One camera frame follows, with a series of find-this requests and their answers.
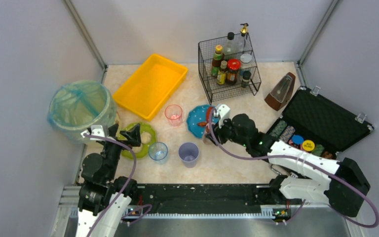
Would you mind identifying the blue transparent cup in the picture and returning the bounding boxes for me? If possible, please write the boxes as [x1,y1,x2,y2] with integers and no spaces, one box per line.
[148,142,169,164]

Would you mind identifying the blue dotted plate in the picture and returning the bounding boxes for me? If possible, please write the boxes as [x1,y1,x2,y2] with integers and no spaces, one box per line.
[186,104,214,139]

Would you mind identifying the purple plastic cup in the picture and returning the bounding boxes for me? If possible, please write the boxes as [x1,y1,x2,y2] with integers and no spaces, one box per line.
[178,142,200,168]

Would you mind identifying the pink transparent cup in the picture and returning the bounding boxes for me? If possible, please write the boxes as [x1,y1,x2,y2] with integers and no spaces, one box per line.
[164,104,183,127]

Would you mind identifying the small black lid jar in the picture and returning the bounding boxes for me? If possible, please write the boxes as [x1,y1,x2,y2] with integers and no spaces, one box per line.
[241,70,251,88]

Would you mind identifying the red lid sauce jar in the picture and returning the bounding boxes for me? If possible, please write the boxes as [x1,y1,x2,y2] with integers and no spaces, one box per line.
[226,59,241,85]

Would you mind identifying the yellow cap sauce bottle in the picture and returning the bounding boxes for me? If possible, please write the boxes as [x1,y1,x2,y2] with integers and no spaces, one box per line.
[210,45,224,77]

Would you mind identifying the silver lid white can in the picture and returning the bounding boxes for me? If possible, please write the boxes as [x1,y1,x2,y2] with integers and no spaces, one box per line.
[239,53,253,76]

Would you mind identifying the black cap dark bottle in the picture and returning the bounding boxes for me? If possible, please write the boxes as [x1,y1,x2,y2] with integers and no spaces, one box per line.
[223,32,237,61]

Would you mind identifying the gold pump clear bottle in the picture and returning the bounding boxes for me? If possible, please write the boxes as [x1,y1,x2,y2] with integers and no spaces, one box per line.
[237,23,249,53]

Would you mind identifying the pink lid spice jar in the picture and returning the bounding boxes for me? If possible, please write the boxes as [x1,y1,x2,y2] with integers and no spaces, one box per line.
[202,133,214,145]

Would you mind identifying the small yellow oil bottle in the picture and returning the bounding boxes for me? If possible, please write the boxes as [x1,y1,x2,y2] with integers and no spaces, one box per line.
[217,60,227,85]

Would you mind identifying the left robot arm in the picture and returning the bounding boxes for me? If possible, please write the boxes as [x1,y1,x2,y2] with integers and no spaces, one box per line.
[76,123,141,237]

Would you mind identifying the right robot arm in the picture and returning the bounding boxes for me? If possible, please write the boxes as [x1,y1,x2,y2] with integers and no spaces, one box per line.
[208,111,377,217]

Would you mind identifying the green dotted plate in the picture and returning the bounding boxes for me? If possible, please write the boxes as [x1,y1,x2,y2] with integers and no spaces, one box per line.
[121,122,157,158]

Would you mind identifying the white steamed bun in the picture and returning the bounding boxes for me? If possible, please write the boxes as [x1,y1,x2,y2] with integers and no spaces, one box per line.
[132,144,143,154]
[141,132,152,144]

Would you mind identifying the red sausage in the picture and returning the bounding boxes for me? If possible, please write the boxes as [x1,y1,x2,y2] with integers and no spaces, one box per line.
[207,107,214,115]

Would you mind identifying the yellow plastic tray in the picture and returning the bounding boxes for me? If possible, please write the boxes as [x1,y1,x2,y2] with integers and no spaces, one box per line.
[113,54,189,121]

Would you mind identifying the trash bin with green bag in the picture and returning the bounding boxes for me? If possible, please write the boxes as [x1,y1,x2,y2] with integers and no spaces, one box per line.
[47,80,117,144]

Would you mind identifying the brown metronome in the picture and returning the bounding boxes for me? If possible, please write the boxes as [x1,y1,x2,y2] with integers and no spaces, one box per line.
[265,72,296,111]

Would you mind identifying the black poker chip case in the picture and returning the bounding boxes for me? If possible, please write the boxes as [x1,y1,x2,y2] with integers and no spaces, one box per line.
[267,86,374,160]

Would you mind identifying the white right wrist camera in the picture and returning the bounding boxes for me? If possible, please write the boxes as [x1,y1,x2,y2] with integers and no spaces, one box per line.
[213,104,230,128]

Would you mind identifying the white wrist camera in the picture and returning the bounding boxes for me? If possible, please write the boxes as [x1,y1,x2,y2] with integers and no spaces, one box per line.
[213,104,230,128]
[81,125,108,141]

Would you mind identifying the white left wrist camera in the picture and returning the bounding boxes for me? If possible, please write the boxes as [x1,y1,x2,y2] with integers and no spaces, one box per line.
[81,125,108,141]

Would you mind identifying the black wire rack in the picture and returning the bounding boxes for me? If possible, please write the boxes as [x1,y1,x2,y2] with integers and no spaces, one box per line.
[198,34,262,104]

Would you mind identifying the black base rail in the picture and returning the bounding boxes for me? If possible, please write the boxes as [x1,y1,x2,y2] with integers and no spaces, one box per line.
[58,183,357,220]

